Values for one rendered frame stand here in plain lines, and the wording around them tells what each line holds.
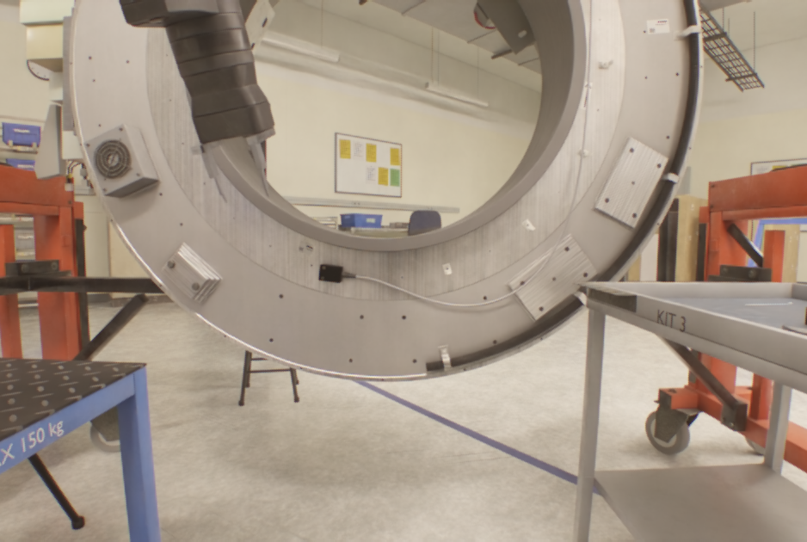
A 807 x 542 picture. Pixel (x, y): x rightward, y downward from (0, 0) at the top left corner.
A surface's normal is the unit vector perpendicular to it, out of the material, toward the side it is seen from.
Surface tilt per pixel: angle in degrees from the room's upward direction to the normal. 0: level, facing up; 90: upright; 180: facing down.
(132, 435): 90
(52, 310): 90
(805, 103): 90
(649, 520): 0
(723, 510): 0
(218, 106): 110
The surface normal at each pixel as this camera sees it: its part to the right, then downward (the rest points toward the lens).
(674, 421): -0.93, 0.02
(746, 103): -0.77, 0.04
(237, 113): -0.11, 0.47
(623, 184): 0.00, 0.08
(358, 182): 0.64, 0.07
